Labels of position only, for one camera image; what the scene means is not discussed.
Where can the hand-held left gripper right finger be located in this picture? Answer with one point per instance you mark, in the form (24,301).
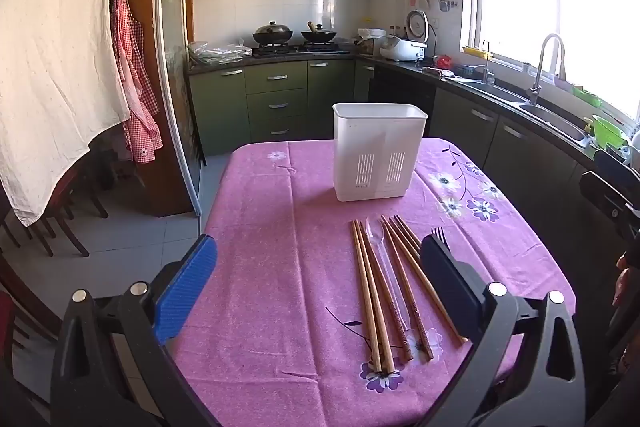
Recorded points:
(442,277)

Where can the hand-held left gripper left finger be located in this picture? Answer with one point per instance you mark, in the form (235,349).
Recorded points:
(185,292)

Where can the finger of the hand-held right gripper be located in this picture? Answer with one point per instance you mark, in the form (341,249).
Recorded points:
(617,164)
(602,197)

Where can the brown wooden chopstick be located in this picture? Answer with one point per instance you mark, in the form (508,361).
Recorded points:
(409,234)
(413,257)
(410,227)

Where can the brown patterned-end chopstick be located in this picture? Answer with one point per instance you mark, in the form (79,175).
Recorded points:
(406,287)
(391,307)

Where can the dark fork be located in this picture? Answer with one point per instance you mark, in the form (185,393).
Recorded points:
(439,238)

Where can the light bamboo chopstick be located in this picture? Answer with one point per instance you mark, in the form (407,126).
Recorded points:
(373,292)
(363,292)

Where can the clear plastic spoon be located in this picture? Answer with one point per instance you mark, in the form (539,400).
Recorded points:
(375,229)

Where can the white plastic utensil holder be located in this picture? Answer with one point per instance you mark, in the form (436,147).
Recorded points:
(380,147)

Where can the person's right hand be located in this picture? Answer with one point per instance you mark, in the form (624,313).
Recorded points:
(627,287)

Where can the green plastic colander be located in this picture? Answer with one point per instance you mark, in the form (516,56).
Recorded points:
(607,132)

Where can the steel kitchen sink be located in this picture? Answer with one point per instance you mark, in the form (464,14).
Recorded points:
(545,117)

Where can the pink floral tablecloth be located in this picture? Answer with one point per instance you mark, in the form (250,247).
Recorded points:
(280,257)

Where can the large curved metal faucet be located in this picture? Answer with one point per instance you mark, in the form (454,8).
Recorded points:
(536,82)

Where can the kitchen window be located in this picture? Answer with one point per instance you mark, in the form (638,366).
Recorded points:
(590,17)

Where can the dark wooden chairs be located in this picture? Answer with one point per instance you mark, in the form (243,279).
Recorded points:
(55,212)

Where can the slim metal faucet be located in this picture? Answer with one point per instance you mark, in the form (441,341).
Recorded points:
(486,67)

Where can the small blue basket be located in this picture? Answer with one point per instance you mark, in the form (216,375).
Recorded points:
(466,69)

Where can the black built-in appliance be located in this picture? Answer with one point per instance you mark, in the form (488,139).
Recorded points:
(400,102)

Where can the yellow tray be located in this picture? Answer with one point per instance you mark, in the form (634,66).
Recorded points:
(475,52)

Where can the red checked apron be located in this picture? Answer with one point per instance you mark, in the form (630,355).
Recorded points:
(135,107)

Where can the red cloth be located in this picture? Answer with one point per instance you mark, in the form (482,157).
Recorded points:
(443,62)

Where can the green base cabinets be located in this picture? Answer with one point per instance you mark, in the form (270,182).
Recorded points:
(280,107)

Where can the dark kitchen countertop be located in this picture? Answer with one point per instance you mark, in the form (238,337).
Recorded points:
(400,66)

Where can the white rice cooker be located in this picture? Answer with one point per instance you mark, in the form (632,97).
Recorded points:
(400,49)

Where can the clear plastic bag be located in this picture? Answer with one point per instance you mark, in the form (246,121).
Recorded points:
(217,53)

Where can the clear food container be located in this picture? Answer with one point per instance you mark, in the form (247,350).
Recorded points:
(370,42)

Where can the black gas stove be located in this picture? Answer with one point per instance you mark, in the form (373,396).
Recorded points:
(300,50)

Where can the white hanging cloth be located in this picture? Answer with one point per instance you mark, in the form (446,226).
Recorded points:
(50,57)

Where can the black lidded wok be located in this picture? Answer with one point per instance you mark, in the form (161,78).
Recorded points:
(272,34)

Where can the white wall socket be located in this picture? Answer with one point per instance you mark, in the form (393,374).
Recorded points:
(434,23)

